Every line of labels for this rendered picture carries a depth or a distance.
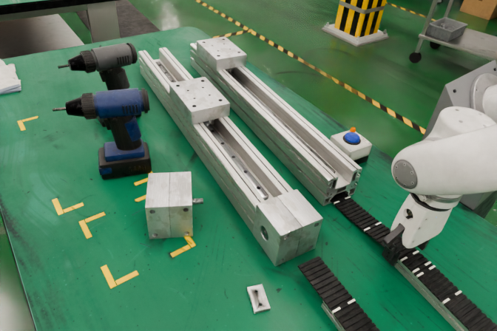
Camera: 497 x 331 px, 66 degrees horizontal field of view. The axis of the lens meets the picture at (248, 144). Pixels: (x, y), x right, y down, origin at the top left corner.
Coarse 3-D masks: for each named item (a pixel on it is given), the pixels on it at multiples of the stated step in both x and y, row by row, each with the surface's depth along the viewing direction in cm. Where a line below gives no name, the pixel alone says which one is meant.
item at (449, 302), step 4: (456, 292) 71; (460, 292) 71; (448, 296) 70; (452, 296) 70; (456, 296) 70; (460, 296) 71; (464, 296) 70; (444, 300) 69; (448, 300) 69; (452, 300) 70; (456, 300) 70; (460, 300) 70; (464, 300) 70; (444, 304) 69; (448, 304) 69; (452, 304) 69; (456, 304) 69; (448, 308) 68; (452, 308) 69
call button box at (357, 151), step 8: (336, 136) 104; (344, 136) 103; (360, 136) 104; (336, 144) 103; (344, 144) 101; (352, 144) 101; (360, 144) 101; (368, 144) 102; (344, 152) 101; (352, 152) 99; (360, 152) 101; (368, 152) 103; (360, 160) 103
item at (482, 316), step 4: (476, 308) 69; (472, 312) 68; (476, 312) 68; (480, 312) 68; (464, 316) 67; (468, 316) 67; (472, 316) 67; (476, 316) 68; (480, 316) 67; (484, 316) 67; (460, 320) 67; (464, 320) 67; (468, 320) 67; (472, 320) 67; (476, 320) 67; (480, 320) 67; (464, 324) 66; (468, 324) 66; (472, 324) 66; (476, 324) 66; (468, 328) 66
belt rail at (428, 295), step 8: (400, 264) 77; (400, 272) 77; (408, 272) 75; (408, 280) 76; (416, 280) 74; (416, 288) 75; (424, 288) 73; (424, 296) 73; (432, 296) 72; (432, 304) 72; (440, 304) 70; (440, 312) 71; (448, 312) 69; (448, 320) 70; (456, 320) 68; (456, 328) 68; (464, 328) 67
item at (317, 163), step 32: (192, 64) 142; (224, 96) 124; (256, 96) 121; (256, 128) 110; (288, 128) 106; (288, 160) 99; (320, 160) 91; (352, 160) 92; (320, 192) 90; (352, 192) 95
